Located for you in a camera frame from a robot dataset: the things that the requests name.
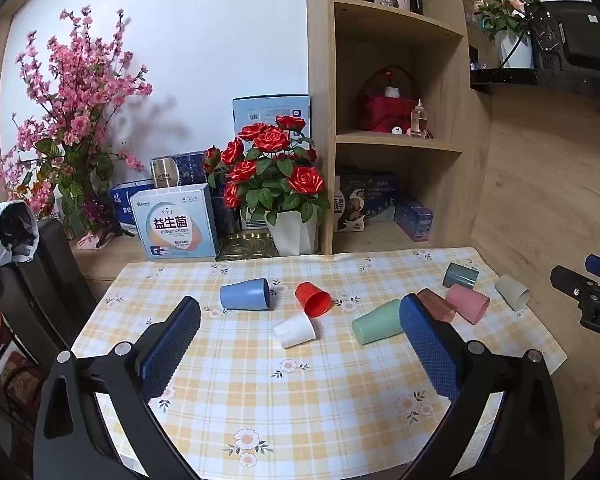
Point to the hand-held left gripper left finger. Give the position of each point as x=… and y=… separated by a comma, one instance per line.
x=172, y=347

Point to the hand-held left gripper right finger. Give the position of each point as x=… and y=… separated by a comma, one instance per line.
x=430, y=350

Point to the mauve cup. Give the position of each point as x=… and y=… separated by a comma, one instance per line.
x=439, y=306

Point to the green cup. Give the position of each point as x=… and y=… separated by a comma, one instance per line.
x=377, y=321

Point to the pink cup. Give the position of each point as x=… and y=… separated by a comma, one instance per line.
x=468, y=302

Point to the beige cup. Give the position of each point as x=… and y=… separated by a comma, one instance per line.
x=514, y=292

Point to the grey-teal cup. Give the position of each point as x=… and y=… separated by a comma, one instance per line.
x=461, y=276

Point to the blue cup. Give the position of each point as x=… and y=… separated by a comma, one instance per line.
x=245, y=294

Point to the white cup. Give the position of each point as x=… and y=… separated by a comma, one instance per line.
x=294, y=333

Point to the red cup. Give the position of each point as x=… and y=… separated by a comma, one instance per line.
x=314, y=300

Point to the yellow checked floral tablecloth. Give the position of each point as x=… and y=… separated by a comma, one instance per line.
x=260, y=400

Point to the white and blue box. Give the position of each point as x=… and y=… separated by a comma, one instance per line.
x=175, y=225

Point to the golden embossed tray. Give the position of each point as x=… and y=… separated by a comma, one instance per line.
x=245, y=247

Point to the small purple box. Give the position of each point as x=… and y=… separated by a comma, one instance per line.
x=414, y=221

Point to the pink face mask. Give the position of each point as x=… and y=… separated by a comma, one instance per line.
x=90, y=243

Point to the black chair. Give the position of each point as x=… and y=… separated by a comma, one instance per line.
x=50, y=285

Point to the dark blue night-sky box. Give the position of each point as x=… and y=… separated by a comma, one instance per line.
x=381, y=197

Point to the red patterned box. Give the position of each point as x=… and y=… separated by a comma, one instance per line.
x=15, y=380

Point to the cartoon print box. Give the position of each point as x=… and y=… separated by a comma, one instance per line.
x=349, y=205

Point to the red roses in white pot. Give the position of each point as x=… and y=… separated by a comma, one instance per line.
x=275, y=180

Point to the black counter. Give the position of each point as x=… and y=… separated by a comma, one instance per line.
x=530, y=79

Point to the glass perfume bottle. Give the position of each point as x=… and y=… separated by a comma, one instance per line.
x=419, y=121

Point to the black monitor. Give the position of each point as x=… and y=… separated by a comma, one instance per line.
x=575, y=35

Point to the red basket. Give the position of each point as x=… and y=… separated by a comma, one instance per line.
x=380, y=112

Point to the light blue box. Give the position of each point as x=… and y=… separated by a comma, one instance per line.
x=265, y=110

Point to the pink blossom artificial plant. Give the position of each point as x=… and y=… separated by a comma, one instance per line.
x=75, y=110

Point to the pink flowers in white pot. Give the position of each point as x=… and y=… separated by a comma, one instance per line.
x=510, y=10

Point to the wooden shelf unit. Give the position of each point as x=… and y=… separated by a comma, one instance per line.
x=325, y=85

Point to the small white ball ornament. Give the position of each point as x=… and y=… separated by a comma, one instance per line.
x=383, y=0

